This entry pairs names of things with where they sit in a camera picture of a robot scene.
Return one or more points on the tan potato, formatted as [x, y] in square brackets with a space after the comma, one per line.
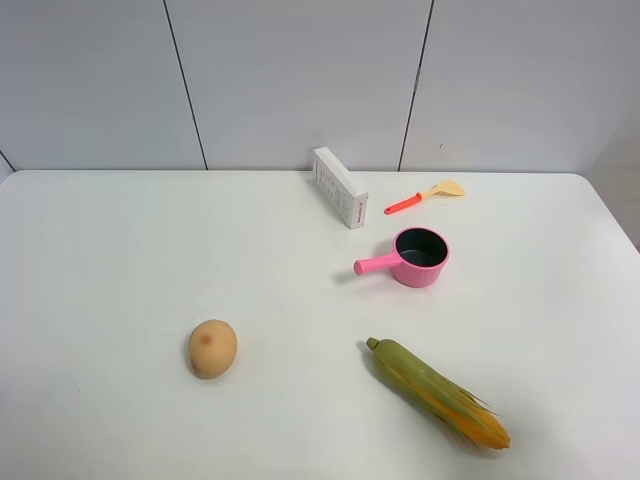
[212, 348]

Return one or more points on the white cardboard box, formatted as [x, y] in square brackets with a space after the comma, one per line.
[340, 188]

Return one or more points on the pink toy saucepan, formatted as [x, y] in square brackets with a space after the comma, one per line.
[416, 260]

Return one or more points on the corn cob with husk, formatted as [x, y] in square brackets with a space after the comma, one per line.
[457, 409]

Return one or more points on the orange handled beige spatula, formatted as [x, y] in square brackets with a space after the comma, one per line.
[445, 188]

